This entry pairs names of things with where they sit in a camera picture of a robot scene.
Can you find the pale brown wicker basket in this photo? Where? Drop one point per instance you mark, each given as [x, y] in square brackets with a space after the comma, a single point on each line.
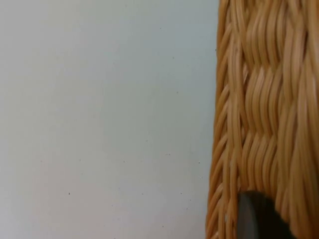
[269, 99]

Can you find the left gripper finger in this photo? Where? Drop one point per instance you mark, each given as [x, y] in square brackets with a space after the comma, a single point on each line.
[259, 219]

